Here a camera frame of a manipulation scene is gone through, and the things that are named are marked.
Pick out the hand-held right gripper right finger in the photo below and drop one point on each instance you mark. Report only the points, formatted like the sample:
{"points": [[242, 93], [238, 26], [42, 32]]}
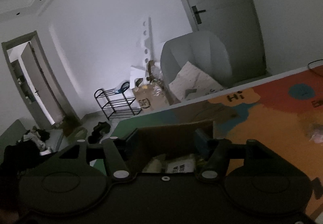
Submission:
{"points": [[202, 144]]}

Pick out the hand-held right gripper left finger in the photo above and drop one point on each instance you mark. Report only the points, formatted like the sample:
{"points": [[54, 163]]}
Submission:
{"points": [[127, 139]]}

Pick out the brown cardboard box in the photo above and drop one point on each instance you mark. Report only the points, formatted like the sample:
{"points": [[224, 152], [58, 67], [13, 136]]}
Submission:
{"points": [[174, 138]]}

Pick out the clear cracker packet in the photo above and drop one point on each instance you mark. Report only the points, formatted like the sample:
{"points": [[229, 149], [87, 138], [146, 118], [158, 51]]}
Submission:
{"points": [[180, 166]]}

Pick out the dark shoes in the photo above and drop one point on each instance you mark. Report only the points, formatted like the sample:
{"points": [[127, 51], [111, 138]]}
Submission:
{"points": [[99, 130]]}

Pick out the beige snack packet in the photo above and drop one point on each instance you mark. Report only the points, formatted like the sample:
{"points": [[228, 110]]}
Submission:
{"points": [[154, 164]]}

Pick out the black shoe rack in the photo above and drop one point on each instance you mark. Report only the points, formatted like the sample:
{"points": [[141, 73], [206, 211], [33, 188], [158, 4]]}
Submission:
{"points": [[116, 103]]}

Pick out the printed cardboard box with clutter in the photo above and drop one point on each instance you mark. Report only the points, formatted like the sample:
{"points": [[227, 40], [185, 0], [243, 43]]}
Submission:
{"points": [[151, 99]]}

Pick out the speckled white board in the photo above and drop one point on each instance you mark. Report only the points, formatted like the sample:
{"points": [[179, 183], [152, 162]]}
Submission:
{"points": [[194, 80]]}

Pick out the colourful printed table mat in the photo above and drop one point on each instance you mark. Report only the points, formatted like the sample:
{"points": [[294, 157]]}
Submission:
{"points": [[265, 123]]}

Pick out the grey armchair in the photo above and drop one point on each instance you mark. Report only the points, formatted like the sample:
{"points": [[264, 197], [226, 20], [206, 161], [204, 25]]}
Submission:
{"points": [[201, 52]]}

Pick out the pile of clothes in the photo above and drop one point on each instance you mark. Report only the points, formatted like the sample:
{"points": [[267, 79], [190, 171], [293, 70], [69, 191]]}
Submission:
{"points": [[35, 138]]}

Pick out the white perforated panel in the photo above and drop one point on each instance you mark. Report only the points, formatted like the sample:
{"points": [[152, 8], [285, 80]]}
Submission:
{"points": [[147, 42]]}

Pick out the open wooden door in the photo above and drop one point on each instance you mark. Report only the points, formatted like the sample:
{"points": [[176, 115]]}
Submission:
{"points": [[37, 82]]}

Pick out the green floor mat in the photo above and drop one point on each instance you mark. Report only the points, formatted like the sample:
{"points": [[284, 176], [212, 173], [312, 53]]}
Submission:
{"points": [[15, 130]]}

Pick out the pink snack packet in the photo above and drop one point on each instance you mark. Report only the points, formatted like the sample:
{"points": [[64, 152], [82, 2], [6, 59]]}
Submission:
{"points": [[316, 135]]}

